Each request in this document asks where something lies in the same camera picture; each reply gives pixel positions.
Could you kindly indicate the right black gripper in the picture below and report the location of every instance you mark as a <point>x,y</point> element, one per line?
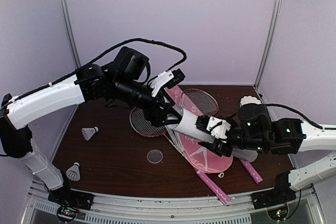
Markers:
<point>217,148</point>

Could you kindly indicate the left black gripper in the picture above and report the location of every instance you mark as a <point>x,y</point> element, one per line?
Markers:
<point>157,118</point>

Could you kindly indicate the white shuttlecock tube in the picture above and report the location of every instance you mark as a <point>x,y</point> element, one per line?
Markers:
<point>187,127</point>

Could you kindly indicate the clear plastic tube lid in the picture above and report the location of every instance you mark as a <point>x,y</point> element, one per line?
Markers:
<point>154,156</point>

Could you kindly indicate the white shuttlecock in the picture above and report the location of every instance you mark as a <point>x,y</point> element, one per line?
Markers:
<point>89,132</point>
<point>73,173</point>

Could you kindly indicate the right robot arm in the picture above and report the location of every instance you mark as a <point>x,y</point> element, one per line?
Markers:
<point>255,131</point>

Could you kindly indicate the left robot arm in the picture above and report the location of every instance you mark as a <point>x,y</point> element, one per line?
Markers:
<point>116,80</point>

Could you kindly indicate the pink badminton racket right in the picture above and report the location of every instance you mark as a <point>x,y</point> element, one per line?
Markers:
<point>202,102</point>

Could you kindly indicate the pink badminton racket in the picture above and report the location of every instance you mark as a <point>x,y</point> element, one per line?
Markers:
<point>145,128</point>
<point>202,102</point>

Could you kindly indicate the pink badminton racket left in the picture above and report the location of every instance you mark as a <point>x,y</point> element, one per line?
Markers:
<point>145,128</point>

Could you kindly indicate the pink racket cover bag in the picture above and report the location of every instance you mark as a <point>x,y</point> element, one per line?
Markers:
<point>207,158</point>

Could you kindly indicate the white fluted bowl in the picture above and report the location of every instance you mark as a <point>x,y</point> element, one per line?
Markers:
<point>249,100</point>

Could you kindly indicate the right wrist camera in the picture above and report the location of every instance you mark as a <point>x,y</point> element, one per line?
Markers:
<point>214,126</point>

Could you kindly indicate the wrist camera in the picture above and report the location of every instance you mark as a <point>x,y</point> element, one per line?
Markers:
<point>167,79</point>
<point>214,126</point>

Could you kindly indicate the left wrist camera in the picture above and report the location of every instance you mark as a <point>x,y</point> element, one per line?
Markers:
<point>167,79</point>

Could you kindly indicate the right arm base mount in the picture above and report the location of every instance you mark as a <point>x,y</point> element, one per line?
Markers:
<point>280,194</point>

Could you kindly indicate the aluminium front rail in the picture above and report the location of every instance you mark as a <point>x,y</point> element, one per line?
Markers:
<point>121,209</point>

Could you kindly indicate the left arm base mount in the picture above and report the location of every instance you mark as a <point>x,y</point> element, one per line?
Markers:
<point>67,197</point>

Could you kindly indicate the left aluminium frame post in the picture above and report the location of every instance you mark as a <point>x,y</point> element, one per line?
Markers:
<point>69,33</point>

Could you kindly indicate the aluminium frame post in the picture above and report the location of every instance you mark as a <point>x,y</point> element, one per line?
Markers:
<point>269,40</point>
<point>69,33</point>

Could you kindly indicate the right aluminium frame post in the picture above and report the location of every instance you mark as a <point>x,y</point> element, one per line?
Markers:
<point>269,40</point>

